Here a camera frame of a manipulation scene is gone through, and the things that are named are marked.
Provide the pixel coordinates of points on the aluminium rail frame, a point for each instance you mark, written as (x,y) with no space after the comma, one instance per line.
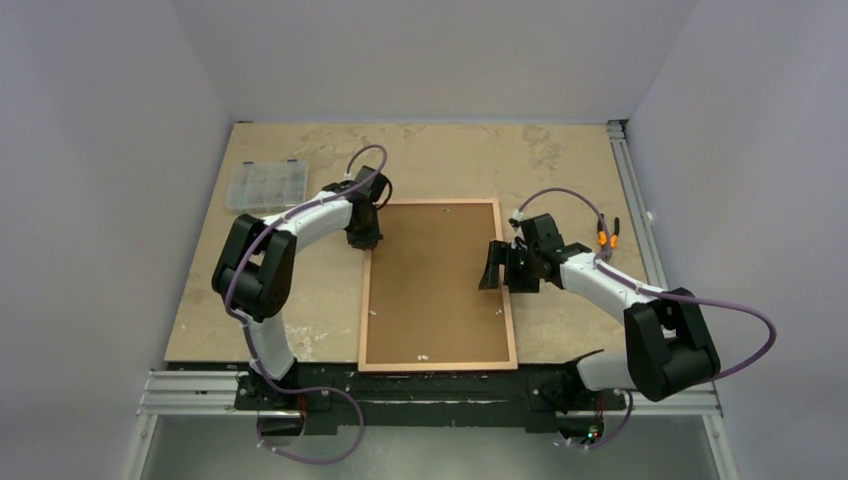
(188,428)

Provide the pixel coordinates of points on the clear plastic organizer box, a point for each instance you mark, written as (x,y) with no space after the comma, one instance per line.
(266,186)

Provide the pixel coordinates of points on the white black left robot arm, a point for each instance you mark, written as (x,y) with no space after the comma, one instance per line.
(254,273)

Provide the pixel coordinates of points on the yellow black pliers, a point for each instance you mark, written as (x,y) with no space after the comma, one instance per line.
(608,235)

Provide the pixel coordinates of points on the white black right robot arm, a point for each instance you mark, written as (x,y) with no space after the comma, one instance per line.
(668,347)

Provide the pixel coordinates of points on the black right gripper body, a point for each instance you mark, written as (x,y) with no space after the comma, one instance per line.
(505,266)

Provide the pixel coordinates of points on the brown cardboard backing board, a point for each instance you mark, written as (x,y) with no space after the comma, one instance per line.
(437,285)

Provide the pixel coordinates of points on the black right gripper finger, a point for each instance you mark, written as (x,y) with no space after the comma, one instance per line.
(497,255)
(521,283)

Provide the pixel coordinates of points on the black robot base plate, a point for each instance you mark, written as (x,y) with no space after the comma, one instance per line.
(318,398)

